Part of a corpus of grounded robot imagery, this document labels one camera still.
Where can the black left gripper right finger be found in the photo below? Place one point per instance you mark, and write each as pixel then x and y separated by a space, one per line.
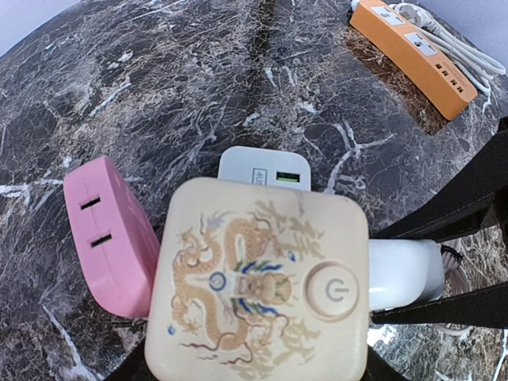
pixel 378 369

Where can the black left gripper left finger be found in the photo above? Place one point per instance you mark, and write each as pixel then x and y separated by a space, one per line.
pixel 134 368

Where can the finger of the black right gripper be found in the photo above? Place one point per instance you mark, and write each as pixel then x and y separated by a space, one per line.
pixel 475 199
pixel 485 308

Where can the white usb charger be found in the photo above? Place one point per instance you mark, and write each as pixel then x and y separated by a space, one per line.
pixel 402 272

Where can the orange power strip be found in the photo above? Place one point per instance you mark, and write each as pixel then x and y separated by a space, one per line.
pixel 433 73

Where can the pink plug adapter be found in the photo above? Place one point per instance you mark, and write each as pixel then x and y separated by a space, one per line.
pixel 117 247

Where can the beige cube socket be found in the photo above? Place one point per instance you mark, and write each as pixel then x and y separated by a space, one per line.
pixel 259 283

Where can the white power strip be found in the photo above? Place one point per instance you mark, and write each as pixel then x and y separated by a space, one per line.
pixel 266 167

